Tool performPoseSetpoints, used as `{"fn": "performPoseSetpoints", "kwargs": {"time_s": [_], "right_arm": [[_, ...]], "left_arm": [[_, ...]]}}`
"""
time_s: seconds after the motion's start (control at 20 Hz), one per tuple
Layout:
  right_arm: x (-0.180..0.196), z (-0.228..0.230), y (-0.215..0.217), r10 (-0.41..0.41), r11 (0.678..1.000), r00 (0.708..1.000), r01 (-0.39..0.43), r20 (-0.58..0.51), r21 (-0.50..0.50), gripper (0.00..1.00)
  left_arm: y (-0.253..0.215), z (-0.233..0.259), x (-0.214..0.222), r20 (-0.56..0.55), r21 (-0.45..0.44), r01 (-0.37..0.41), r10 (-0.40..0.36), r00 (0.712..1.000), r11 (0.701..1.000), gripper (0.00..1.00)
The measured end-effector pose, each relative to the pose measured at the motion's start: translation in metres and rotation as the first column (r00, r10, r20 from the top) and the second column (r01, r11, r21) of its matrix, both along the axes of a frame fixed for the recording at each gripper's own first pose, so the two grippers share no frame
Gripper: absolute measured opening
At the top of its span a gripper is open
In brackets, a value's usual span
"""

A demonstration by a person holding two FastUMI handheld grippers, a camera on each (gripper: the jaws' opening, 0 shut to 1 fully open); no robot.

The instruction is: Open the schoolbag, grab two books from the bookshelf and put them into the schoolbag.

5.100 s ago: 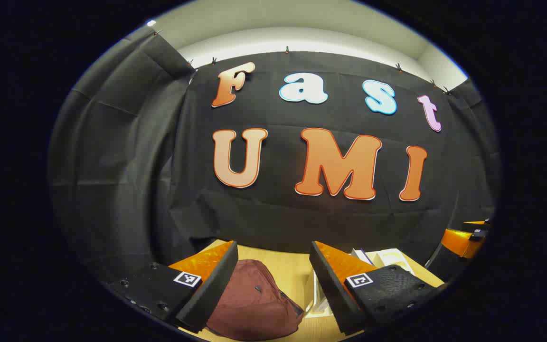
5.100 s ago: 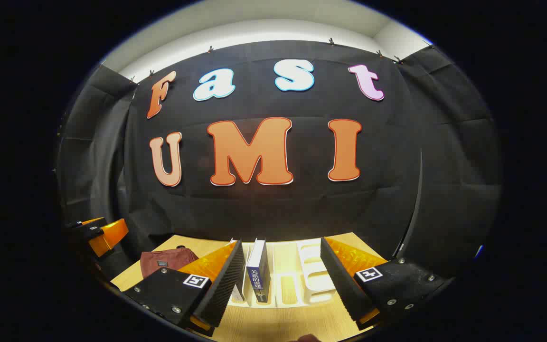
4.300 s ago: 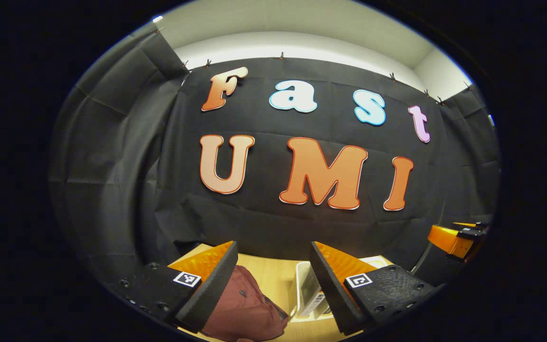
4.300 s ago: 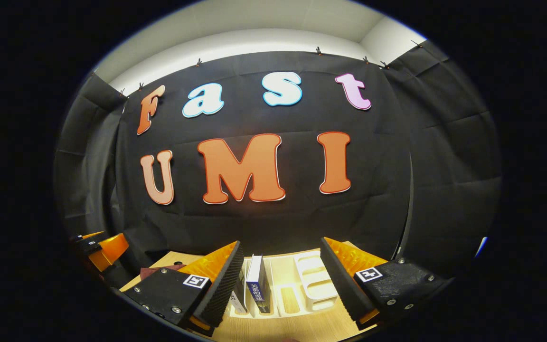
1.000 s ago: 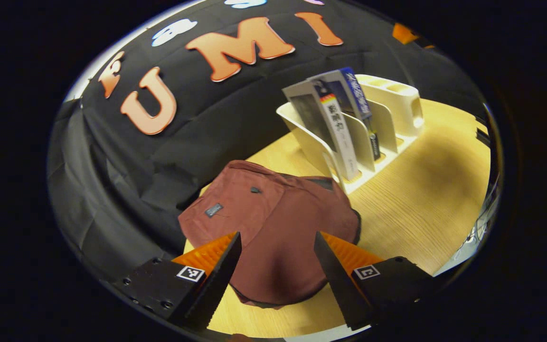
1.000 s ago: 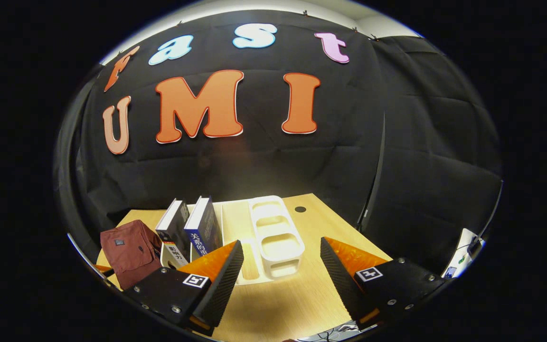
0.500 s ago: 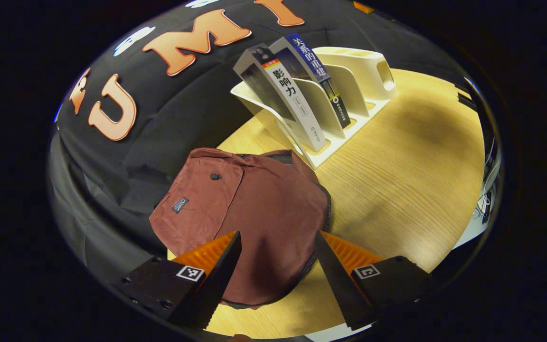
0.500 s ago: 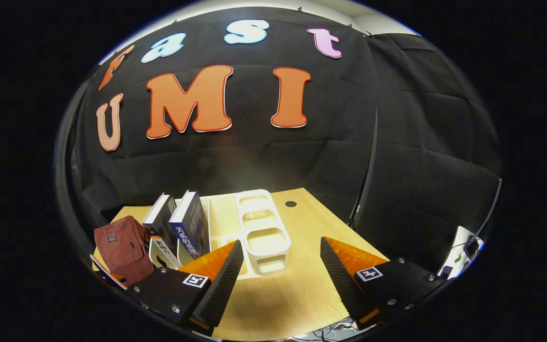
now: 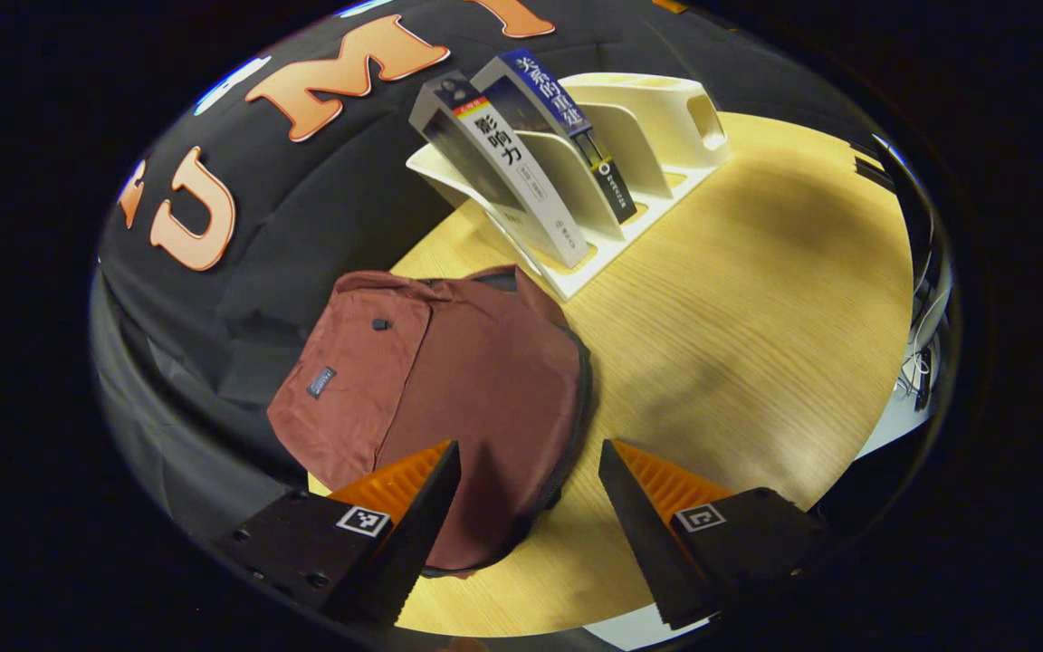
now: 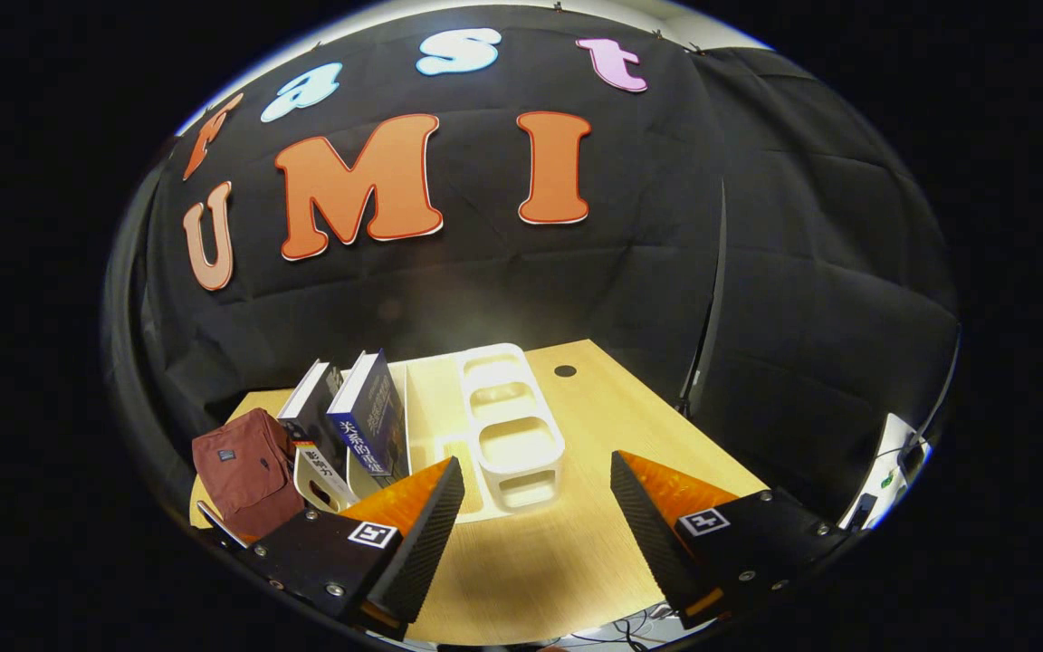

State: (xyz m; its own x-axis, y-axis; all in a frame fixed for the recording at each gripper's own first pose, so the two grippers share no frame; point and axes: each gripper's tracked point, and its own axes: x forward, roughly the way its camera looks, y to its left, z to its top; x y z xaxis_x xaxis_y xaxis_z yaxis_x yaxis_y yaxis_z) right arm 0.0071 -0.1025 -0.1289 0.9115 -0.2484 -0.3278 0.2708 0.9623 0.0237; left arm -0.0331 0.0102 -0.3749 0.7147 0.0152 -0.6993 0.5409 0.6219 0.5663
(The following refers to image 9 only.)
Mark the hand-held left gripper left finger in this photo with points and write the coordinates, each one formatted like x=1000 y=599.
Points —
x=422 y=534

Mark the blue spine book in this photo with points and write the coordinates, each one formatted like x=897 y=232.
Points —
x=567 y=118

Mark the maroon schoolbag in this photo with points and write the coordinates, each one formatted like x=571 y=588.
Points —
x=467 y=389

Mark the grey spine book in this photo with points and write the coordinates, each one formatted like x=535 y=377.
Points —
x=512 y=167

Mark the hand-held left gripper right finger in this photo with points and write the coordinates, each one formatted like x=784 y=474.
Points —
x=639 y=534

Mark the black backdrop cloth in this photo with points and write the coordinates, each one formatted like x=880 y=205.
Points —
x=304 y=226

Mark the white bookshelf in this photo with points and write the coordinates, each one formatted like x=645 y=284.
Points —
x=657 y=118

